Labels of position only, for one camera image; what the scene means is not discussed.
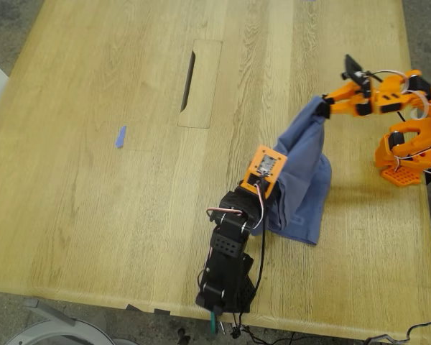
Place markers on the blue T-shirt with print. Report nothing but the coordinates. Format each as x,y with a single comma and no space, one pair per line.
301,172

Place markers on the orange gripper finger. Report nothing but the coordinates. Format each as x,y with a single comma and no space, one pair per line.
348,92
345,109

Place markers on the teal clamp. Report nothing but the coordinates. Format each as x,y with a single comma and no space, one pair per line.
214,321

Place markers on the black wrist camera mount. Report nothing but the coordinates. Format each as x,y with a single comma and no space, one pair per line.
353,68

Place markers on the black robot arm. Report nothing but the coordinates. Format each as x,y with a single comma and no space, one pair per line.
226,266

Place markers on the grey chair base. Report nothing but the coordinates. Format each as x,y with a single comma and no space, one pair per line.
57,330

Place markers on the blue tape piece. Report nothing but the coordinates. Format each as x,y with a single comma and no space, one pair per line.
120,138

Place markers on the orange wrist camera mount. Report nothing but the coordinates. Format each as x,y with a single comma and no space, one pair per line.
265,169

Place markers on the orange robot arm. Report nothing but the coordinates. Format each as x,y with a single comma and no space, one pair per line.
416,129

